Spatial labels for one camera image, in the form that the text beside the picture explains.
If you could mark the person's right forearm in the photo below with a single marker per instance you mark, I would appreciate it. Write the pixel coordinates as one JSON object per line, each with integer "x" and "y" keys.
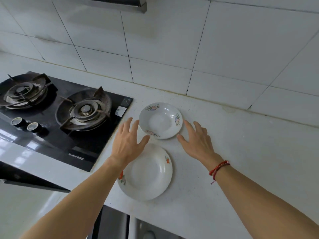
{"x": 261, "y": 201}

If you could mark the white stone countertop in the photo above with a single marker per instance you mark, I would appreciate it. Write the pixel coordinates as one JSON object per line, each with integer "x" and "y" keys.
{"x": 236, "y": 151}

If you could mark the large orange flower plate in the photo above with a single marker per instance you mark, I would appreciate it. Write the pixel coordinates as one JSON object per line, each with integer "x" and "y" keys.
{"x": 149, "y": 176}

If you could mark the grey kitchen cabinet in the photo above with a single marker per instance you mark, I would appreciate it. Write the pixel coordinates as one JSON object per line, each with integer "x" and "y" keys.
{"x": 117, "y": 221}

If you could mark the grey cabinet door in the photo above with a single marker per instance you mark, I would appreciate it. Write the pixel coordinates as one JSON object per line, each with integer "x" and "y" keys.
{"x": 112, "y": 227}

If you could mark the person's right hand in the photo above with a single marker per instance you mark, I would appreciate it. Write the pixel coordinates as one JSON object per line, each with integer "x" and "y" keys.
{"x": 202, "y": 146}

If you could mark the grey built-in appliance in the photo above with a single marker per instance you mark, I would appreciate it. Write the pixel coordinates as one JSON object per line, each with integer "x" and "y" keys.
{"x": 25, "y": 176}

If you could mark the person's left forearm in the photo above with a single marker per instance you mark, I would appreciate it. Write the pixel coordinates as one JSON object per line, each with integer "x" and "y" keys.
{"x": 74, "y": 206}

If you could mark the steel range hood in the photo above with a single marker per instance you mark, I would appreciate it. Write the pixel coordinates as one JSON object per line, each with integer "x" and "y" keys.
{"x": 119, "y": 2}

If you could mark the black stove knob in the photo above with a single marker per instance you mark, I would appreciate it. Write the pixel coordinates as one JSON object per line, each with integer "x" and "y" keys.
{"x": 17, "y": 121}
{"x": 33, "y": 126}

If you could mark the black glass gas stove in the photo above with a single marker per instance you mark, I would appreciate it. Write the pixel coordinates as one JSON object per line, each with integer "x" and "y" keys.
{"x": 62, "y": 149}

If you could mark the person's left hand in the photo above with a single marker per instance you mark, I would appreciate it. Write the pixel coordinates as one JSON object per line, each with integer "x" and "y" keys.
{"x": 127, "y": 144}

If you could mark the small pink flower plate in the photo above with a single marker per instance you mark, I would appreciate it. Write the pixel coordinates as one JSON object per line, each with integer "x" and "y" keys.
{"x": 160, "y": 120}

